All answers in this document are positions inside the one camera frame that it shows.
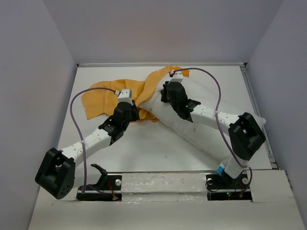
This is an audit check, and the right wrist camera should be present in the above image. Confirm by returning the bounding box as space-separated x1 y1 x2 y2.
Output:
169 70 184 83

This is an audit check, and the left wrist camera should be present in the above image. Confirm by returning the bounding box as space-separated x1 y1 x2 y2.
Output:
114 89 132 104

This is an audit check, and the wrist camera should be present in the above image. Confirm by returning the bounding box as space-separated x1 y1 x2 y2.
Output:
114 89 132 104
169 70 184 83

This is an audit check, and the blue white pillow label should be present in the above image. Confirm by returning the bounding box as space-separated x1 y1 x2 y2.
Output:
214 163 225 177

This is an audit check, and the white pillow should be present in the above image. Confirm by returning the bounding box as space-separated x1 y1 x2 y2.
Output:
139 74 267 168

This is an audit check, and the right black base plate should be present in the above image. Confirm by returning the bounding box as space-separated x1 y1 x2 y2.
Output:
205 173 252 201

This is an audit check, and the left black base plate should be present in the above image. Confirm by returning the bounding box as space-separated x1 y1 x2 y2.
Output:
76 164 122 202

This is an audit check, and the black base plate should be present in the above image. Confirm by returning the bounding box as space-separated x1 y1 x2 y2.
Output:
76 164 122 202
205 173 252 201

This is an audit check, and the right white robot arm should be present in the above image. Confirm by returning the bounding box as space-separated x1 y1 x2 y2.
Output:
161 81 266 188

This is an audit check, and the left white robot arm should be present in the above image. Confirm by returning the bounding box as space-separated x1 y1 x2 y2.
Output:
35 100 139 200

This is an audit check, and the yellow orange pillowcase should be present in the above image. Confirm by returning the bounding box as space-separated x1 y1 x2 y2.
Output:
82 66 180 122

